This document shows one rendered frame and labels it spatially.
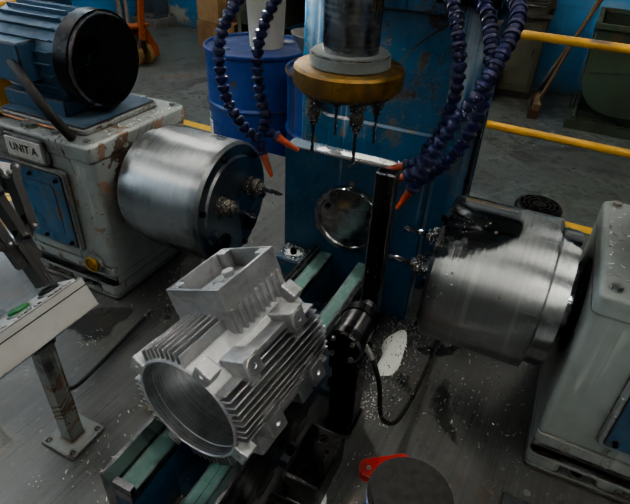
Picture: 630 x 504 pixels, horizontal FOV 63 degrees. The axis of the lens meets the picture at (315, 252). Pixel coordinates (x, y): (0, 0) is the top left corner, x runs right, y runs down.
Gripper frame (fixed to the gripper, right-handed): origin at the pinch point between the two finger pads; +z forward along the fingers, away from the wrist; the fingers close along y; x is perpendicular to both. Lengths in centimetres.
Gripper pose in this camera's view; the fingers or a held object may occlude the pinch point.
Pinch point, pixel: (31, 264)
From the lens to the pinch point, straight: 83.8
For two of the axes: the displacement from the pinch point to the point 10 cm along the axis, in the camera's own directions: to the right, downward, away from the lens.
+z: 4.0, 8.5, 3.3
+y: 4.4, -5.0, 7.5
